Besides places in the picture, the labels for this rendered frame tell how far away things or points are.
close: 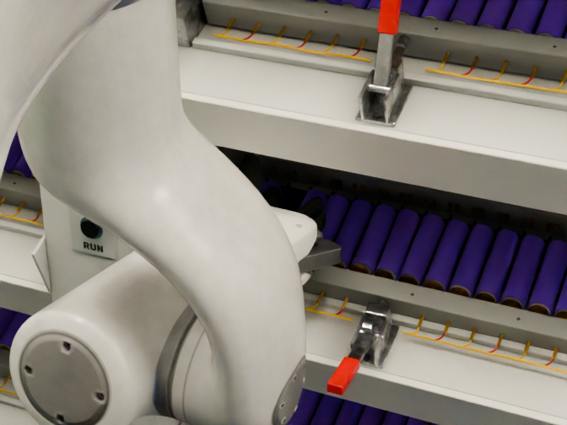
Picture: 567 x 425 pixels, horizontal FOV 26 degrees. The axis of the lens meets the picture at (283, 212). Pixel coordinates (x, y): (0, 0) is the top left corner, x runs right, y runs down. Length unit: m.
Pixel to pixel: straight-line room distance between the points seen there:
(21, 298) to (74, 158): 0.45
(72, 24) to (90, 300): 0.37
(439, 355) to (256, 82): 0.25
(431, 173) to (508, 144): 0.06
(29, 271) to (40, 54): 0.71
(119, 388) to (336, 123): 0.25
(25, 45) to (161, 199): 0.30
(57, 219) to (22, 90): 0.64
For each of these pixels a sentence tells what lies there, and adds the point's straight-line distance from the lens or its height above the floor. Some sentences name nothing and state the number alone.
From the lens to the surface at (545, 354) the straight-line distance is 0.93.
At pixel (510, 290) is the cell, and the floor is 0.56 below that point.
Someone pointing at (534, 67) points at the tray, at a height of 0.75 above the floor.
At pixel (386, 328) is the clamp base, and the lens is 0.93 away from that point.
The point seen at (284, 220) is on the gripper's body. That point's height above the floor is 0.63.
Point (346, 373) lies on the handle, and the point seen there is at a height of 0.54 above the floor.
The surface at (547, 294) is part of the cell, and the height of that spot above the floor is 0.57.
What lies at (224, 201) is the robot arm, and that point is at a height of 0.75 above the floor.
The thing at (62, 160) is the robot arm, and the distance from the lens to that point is 0.63.
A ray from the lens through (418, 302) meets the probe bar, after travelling 0.94.
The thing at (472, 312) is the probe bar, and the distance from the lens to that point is 0.93.
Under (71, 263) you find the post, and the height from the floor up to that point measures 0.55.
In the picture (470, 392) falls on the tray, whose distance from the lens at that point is 0.92.
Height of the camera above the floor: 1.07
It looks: 29 degrees down
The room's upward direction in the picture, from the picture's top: straight up
